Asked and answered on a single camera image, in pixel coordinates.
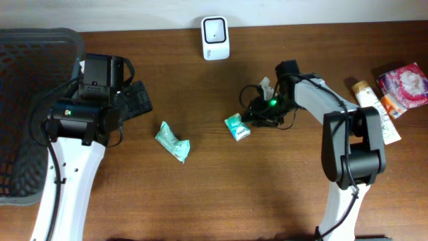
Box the teal wet wipes pack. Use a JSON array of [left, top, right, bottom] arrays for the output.
[[155, 121, 191, 164]]

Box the white tube with cork cap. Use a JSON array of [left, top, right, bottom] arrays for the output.
[[350, 80, 403, 146]]

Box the orange tissue pack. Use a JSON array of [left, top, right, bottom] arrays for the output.
[[381, 93, 407, 119]]

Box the red purple pad package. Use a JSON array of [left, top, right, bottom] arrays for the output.
[[377, 62, 427, 108]]

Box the green tissue pack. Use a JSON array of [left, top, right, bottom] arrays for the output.
[[224, 113, 251, 141]]

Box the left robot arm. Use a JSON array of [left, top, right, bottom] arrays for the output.
[[31, 54, 152, 240]]

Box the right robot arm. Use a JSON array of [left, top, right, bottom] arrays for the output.
[[241, 60, 386, 240]]

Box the white barcode scanner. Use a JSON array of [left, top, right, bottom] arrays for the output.
[[201, 16, 230, 61]]

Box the grey plastic mesh basket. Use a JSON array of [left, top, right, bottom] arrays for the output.
[[1, 28, 85, 206]]

